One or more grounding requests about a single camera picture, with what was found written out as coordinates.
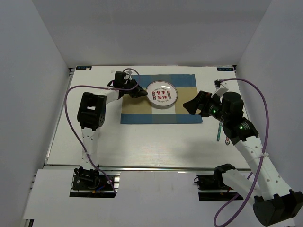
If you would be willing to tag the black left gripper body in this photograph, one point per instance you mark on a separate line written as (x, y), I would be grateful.
(131, 83)

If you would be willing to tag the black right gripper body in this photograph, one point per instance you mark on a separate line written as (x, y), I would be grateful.
(212, 107)

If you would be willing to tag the white plate with red print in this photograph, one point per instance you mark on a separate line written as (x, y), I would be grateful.
(161, 94)

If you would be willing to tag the blue tan white placemat cloth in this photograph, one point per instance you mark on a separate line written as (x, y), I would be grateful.
(140, 110)

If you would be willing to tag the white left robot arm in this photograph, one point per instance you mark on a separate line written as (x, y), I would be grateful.
(92, 112)

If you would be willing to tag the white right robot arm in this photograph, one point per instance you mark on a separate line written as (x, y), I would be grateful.
(272, 199)

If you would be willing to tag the pink iridescent fork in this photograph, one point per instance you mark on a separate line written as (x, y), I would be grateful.
(227, 141)

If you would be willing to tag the blue label sticker right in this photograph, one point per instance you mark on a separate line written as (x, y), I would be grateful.
(225, 69)

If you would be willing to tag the blue label sticker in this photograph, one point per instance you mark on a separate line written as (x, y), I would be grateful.
(83, 68)
(225, 69)

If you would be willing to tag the blue label sticker left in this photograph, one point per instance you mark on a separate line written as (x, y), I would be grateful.
(83, 68)

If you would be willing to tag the teal handled knife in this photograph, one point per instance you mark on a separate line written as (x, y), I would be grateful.
(219, 132)

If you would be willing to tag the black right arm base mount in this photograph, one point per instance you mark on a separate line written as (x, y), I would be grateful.
(212, 188)

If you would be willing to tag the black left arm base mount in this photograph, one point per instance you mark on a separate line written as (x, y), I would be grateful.
(93, 184)

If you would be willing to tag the aluminium table frame rail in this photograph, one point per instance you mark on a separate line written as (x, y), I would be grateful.
(174, 146)

